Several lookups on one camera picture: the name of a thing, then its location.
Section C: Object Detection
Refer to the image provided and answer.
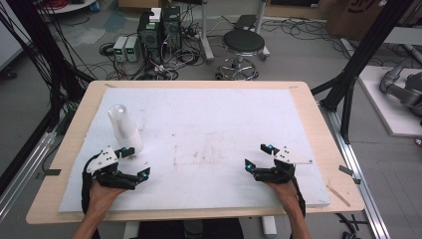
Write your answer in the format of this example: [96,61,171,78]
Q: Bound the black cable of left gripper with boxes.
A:
[81,150,105,215]

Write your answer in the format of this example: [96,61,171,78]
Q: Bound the person's left hand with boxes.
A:
[87,178,127,215]

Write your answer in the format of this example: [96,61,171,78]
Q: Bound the black metal frame with cables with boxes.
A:
[0,0,98,197]

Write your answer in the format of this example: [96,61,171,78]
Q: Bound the grey desk leg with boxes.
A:
[198,0,216,65]
[254,0,272,62]

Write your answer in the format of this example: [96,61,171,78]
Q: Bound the tangle of floor cables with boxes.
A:
[99,28,208,82]

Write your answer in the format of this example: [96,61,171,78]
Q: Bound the grey tape strip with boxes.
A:
[337,164,362,185]

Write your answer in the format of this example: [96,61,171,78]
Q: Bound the white foam mat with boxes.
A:
[58,87,332,214]

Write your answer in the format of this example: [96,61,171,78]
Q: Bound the black metal frame strut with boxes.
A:
[311,0,416,144]

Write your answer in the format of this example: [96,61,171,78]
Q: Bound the brown cardboard box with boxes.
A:
[325,0,422,42]

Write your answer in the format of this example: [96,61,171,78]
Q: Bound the grey bench power supply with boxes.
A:
[124,35,140,64]
[112,35,129,63]

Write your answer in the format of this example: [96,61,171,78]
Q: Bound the black computer tower green label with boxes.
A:
[136,11,164,65]

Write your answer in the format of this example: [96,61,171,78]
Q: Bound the white platform board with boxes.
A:
[357,65,422,138]

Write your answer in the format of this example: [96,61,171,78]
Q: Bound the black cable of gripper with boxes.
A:
[291,174,308,219]
[81,150,105,215]

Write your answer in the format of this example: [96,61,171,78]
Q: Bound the light wooden table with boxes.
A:
[25,80,366,226]

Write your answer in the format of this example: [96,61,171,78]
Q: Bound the white table leg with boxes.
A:
[261,216,279,239]
[122,220,140,239]

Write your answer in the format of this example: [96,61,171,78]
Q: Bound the flat black device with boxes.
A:
[233,14,259,32]

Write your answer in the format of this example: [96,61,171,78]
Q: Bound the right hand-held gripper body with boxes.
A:
[253,144,315,185]

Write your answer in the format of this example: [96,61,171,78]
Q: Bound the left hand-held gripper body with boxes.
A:
[85,145,140,191]

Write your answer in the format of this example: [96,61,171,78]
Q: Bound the person's right hand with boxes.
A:
[264,180,303,215]

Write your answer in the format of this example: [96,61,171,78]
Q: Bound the aluminium rail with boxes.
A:
[0,130,58,222]
[318,102,393,239]

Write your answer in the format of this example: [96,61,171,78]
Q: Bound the black round stool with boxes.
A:
[216,29,267,82]

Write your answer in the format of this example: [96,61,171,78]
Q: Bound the person's dark clothing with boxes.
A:
[136,217,246,239]

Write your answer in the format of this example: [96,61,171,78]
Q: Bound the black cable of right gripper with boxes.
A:
[291,174,308,219]

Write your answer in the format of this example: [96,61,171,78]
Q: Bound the small white box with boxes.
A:
[148,7,163,24]

